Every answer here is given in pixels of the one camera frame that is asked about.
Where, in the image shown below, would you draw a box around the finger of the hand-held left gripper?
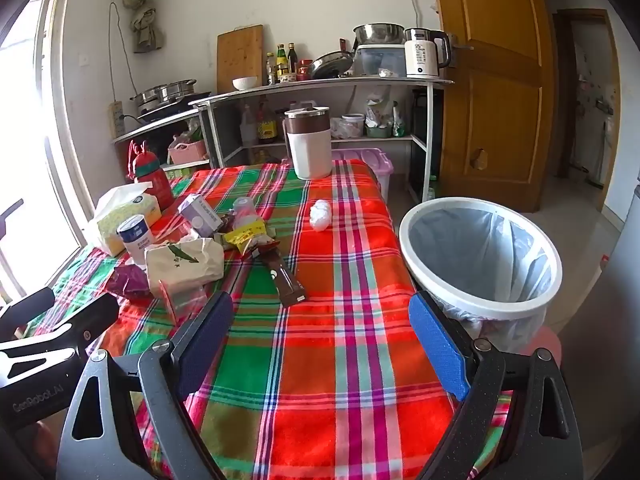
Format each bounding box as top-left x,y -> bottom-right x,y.
52,292 -> 121,358

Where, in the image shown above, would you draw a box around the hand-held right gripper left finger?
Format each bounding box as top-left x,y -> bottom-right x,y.
57,290 -> 236,480

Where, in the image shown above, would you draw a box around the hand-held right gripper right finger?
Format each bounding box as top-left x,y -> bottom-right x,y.
407,290 -> 586,480

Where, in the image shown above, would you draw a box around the clear plastic bag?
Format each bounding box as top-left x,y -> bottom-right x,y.
157,280 -> 210,327

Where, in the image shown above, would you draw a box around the purple snack bag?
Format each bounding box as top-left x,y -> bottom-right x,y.
105,264 -> 152,302

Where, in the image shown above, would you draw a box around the white trash bin with liner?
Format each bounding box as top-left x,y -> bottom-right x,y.
399,197 -> 563,356

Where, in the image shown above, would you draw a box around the beige tissue pack green leaf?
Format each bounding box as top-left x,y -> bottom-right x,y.
144,238 -> 225,297

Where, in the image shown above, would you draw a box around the yellow snack wrapper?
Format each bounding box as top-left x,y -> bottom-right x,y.
222,222 -> 269,252

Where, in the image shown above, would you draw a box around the purple milk carton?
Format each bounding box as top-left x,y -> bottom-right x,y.
177,193 -> 225,238

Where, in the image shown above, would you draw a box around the white and blue can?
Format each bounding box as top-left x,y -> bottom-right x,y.
117,214 -> 154,266

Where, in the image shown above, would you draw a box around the brown sachet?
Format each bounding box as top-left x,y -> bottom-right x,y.
252,247 -> 307,309

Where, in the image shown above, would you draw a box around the pink stool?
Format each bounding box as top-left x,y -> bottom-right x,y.
520,327 -> 565,368

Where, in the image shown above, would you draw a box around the yellow tissue box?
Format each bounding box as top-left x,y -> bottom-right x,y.
89,182 -> 162,257

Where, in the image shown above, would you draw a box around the plaid tablecloth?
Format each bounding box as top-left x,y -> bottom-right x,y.
22,159 -> 513,480

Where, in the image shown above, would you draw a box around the small clear plastic cup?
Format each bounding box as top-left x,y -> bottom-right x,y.
232,197 -> 259,226

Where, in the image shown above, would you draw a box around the red bottle with green cap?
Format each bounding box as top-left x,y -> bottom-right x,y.
125,140 -> 176,211

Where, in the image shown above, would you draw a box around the crumpled white tissue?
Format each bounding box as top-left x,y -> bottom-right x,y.
310,199 -> 332,231

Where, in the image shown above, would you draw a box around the pink plastic basket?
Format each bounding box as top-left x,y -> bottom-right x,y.
167,139 -> 208,165

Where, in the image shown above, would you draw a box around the purple plastic storage box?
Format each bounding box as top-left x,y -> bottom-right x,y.
331,147 -> 395,202

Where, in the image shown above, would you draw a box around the low grey stove shelf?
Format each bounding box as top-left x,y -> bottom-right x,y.
112,107 -> 212,173

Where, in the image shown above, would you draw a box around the white plastic jug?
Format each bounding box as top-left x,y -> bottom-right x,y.
240,105 -> 259,149

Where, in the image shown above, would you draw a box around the white and brown pitcher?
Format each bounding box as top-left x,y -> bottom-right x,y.
284,102 -> 333,181

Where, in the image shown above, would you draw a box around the black induction cooktop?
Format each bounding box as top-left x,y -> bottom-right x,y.
135,92 -> 211,124

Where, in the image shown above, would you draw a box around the yellow label sauce bottle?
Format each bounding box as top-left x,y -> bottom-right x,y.
256,109 -> 279,142

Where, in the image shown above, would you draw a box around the steel steamer pot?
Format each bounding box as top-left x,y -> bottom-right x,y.
130,79 -> 198,107

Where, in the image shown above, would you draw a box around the plastic bags on shelf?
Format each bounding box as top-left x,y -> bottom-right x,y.
364,86 -> 407,139

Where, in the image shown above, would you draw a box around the wooden door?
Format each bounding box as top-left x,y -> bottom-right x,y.
429,0 -> 557,213

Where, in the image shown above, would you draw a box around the white metal shelf rack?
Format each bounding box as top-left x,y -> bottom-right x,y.
191,76 -> 455,204

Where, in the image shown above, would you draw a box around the wooden cutting board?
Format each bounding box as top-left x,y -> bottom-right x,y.
216,24 -> 264,94

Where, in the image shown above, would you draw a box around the white electric kettle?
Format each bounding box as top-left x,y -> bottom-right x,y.
403,27 -> 453,79

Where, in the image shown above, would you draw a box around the clear storage container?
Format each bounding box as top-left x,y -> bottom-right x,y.
355,44 -> 407,78

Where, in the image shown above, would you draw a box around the frying pan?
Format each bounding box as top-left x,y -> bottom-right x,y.
307,38 -> 357,80

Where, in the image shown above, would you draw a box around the hanging green cloth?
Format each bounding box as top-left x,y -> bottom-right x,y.
122,0 -> 166,54

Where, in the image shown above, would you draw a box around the steel mixing bowl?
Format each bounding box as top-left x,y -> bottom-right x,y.
353,23 -> 406,46

